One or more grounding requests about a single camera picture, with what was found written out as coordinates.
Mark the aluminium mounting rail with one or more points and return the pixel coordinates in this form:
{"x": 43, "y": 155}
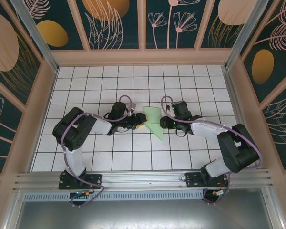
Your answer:
{"x": 143, "y": 179}

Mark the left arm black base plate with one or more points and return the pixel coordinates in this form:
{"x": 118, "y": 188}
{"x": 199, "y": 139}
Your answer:
{"x": 95, "y": 179}

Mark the green paper sheet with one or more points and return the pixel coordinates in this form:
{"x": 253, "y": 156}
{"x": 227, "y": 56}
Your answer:
{"x": 153, "y": 117}

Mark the aluminium side rail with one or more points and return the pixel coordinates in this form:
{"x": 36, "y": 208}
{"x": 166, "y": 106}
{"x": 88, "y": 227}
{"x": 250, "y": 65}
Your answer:
{"x": 240, "y": 124}

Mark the aluminium frame post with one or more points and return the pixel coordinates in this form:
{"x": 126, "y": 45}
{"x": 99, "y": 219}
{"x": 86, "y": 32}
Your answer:
{"x": 243, "y": 35}
{"x": 38, "y": 40}

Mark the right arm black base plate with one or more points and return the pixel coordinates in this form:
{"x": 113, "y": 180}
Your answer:
{"x": 193, "y": 180}

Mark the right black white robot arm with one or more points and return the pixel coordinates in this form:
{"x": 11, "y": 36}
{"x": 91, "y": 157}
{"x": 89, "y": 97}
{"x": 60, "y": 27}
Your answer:
{"x": 205, "y": 128}

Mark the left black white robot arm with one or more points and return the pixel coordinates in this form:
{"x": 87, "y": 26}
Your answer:
{"x": 75, "y": 162}

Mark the grey metal sheet panel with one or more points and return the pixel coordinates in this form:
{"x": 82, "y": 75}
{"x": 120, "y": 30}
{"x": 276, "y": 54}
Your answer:
{"x": 143, "y": 214}

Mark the green circuit board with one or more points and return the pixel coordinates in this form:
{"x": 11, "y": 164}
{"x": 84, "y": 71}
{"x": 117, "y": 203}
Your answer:
{"x": 222, "y": 193}

